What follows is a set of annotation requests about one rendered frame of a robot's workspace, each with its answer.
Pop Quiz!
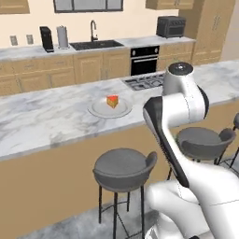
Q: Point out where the white round plate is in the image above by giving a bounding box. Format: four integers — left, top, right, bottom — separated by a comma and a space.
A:
87, 96, 134, 119

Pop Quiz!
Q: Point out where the wooden counter island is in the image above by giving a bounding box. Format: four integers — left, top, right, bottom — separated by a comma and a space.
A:
0, 59, 239, 239

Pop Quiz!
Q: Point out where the black gas hob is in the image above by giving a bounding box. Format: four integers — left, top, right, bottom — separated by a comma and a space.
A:
123, 73, 166, 91

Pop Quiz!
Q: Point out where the grey bar stool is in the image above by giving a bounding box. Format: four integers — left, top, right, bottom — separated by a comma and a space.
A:
229, 112, 239, 169
167, 126, 237, 181
92, 148, 159, 239

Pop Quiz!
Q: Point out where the black built-in oven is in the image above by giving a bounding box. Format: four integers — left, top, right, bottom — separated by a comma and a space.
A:
130, 45, 161, 77

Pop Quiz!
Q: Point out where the wooden base cupboard run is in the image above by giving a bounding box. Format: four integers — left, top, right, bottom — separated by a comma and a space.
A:
0, 41, 196, 97

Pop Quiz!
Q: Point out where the black sink basin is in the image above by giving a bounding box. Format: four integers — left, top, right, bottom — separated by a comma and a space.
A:
69, 39, 125, 51

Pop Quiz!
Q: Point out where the black sink tap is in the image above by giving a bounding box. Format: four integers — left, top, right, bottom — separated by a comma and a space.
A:
90, 20, 99, 43

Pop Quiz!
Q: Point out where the white paper towel roll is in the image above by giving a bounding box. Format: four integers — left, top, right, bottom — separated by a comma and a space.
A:
56, 25, 70, 50

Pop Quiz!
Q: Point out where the black toaster oven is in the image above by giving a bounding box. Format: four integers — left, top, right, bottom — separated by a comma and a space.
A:
156, 16, 187, 39

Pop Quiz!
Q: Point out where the black coffee machine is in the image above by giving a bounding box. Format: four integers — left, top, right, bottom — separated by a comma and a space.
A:
39, 26, 55, 53

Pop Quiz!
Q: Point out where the dark framed window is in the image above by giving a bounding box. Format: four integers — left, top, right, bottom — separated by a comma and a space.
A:
52, 0, 124, 14

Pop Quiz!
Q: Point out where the tall wooden pantry cupboard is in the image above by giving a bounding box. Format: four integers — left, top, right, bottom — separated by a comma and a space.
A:
177, 0, 236, 66

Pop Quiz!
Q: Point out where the grey wall socket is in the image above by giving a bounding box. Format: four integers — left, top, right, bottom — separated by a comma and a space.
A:
9, 35, 19, 47
25, 34, 35, 46

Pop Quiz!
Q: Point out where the wooden wall cupboard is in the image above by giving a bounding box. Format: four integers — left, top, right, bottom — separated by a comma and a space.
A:
145, 0, 195, 10
0, 0, 31, 15

